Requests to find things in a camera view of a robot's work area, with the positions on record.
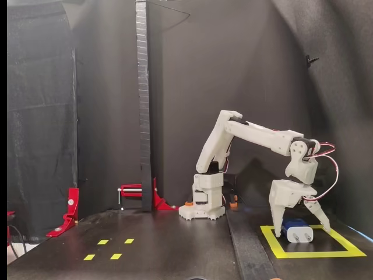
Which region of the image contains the red angle bracket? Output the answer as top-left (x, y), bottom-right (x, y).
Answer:
top-left (153, 177), bottom-right (181, 211)

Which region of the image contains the blue power adapter block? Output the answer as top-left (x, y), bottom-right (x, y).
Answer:
top-left (281, 219), bottom-right (315, 243)

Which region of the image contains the black cable behind base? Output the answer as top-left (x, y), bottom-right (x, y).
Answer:
top-left (223, 174), bottom-right (238, 202)

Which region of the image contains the white robot arm with base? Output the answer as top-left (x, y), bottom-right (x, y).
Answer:
top-left (178, 110), bottom-right (320, 220)

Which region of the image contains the black mesh curtain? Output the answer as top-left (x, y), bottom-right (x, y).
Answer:
top-left (7, 0), bottom-right (79, 243)

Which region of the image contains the red bent bracket with bolts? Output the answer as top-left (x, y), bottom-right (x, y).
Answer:
top-left (45, 187), bottom-right (80, 237)

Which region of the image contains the red screw clamp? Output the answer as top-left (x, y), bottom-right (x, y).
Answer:
top-left (118, 183), bottom-right (143, 210)

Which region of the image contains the thin black wire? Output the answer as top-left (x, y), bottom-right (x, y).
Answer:
top-left (150, 0), bottom-right (192, 30)

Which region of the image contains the yellow tape square outline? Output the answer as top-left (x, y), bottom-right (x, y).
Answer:
top-left (260, 223), bottom-right (367, 260)

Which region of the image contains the red metal stand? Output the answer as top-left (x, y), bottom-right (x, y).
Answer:
top-left (7, 210), bottom-right (16, 249)

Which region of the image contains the gripper servo cable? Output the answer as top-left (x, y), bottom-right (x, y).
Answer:
top-left (302, 154), bottom-right (340, 202)

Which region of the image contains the black backdrop sheet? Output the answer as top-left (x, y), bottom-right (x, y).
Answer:
top-left (72, 0), bottom-right (373, 234)

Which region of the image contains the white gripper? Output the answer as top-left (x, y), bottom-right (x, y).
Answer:
top-left (269, 179), bottom-right (332, 238)

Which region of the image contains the wrist servo cable loop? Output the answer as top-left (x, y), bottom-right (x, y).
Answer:
top-left (308, 142), bottom-right (336, 160)

